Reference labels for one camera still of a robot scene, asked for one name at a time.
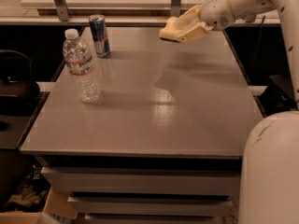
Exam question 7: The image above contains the middle metal shelf bracket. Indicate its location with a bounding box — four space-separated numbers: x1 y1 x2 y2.
170 0 181 17

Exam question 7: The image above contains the blue silver energy drink can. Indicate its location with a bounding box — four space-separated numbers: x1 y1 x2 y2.
89 14 110 58

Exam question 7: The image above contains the metal shelf bracket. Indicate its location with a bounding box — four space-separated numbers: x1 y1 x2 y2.
53 0 70 21
170 0 181 17

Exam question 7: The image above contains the cardboard box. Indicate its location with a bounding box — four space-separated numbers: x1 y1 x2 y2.
0 188 78 224

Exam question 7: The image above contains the clear plastic water bottle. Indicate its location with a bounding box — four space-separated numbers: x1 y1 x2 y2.
63 29 101 104

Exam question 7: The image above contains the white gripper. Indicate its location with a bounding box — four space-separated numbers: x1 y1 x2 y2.
169 0 235 43

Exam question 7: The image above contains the grey drawer cabinet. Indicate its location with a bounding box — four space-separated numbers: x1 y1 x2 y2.
37 154 242 224

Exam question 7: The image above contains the left metal shelf bracket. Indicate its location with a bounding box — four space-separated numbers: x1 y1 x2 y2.
53 0 70 21

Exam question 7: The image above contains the yellow sponge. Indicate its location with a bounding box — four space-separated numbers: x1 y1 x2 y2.
159 17 188 43

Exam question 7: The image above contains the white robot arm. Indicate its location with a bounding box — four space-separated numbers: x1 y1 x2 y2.
167 0 299 224

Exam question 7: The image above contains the black chair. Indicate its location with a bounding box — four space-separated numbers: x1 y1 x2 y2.
0 49 40 116

